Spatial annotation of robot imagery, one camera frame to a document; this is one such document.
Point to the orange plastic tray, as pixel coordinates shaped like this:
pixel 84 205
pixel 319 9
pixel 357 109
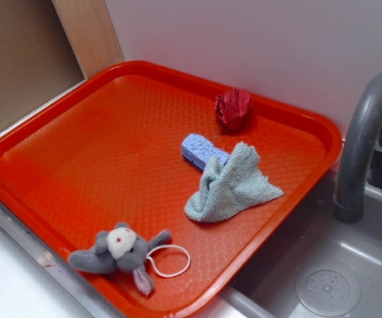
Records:
pixel 110 151

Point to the blue sponge block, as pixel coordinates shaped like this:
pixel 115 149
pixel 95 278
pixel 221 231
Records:
pixel 197 150

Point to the grey plush bunny toy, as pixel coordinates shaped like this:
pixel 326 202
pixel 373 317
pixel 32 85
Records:
pixel 123 250

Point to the grey plastic sink basin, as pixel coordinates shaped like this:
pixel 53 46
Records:
pixel 314 265

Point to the light blue terry cloth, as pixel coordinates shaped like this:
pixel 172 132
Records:
pixel 226 190

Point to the grey plastic faucet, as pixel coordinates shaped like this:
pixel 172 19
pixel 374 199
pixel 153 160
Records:
pixel 361 161

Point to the red crumpled ball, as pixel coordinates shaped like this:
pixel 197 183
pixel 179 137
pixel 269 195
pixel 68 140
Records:
pixel 232 109

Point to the brown cardboard panel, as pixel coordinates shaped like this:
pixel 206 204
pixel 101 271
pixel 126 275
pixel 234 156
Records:
pixel 37 62

